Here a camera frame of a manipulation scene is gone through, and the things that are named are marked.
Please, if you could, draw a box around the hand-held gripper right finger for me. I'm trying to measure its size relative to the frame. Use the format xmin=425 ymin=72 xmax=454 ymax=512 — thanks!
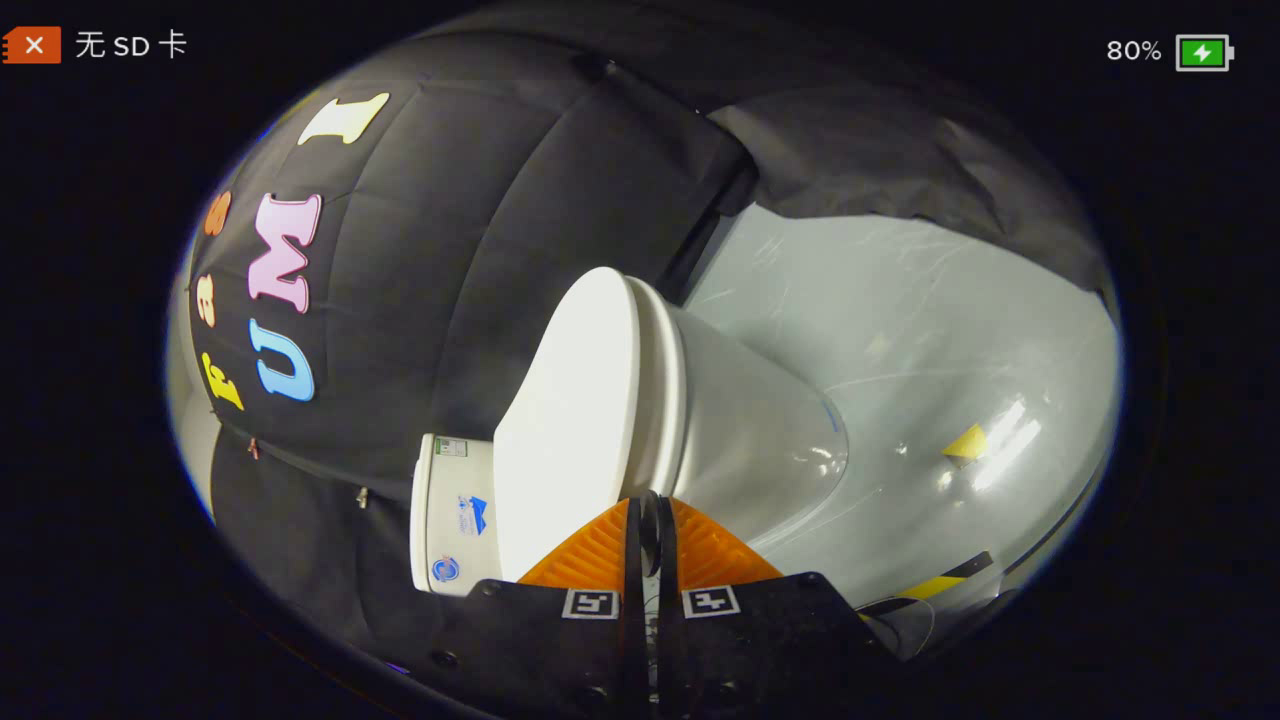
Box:
xmin=655 ymin=497 xmax=903 ymax=720

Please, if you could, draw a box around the yellow black striped tape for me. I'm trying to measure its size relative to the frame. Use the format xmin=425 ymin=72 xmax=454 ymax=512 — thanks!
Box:
xmin=858 ymin=551 xmax=995 ymax=615

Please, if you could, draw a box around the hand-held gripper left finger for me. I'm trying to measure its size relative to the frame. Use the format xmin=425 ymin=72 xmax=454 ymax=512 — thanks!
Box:
xmin=425 ymin=497 xmax=653 ymax=720

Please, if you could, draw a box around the yellow floor tape piece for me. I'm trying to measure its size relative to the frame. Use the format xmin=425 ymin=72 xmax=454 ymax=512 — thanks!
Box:
xmin=942 ymin=424 xmax=992 ymax=464

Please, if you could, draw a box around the black backdrop cloth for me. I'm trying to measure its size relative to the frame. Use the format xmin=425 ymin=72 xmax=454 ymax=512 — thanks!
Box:
xmin=185 ymin=20 xmax=1116 ymax=691

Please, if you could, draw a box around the white toilet lid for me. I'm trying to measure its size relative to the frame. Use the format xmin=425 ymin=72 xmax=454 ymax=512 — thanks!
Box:
xmin=493 ymin=266 xmax=642 ymax=584

